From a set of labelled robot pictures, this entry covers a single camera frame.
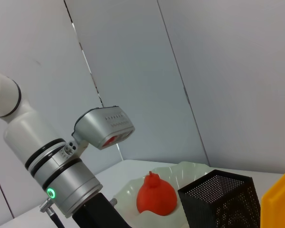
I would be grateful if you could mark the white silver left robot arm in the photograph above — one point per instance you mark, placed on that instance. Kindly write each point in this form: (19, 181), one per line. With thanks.
(31, 133)

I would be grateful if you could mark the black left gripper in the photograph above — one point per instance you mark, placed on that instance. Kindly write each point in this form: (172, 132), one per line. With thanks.
(97, 216)

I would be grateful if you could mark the black mesh pen holder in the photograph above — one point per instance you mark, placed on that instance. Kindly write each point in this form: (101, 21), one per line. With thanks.
(228, 202)

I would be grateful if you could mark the yellow plastic storage bin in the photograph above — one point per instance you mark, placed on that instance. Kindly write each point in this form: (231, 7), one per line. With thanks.
(280, 204)

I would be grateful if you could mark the translucent green glass fruit plate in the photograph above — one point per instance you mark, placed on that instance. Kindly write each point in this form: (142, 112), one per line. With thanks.
(185, 173)

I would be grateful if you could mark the orange knitted toy fruit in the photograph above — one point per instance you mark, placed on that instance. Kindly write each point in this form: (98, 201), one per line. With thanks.
(156, 197)

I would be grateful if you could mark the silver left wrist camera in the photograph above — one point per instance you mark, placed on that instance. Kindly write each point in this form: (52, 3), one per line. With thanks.
(102, 128)

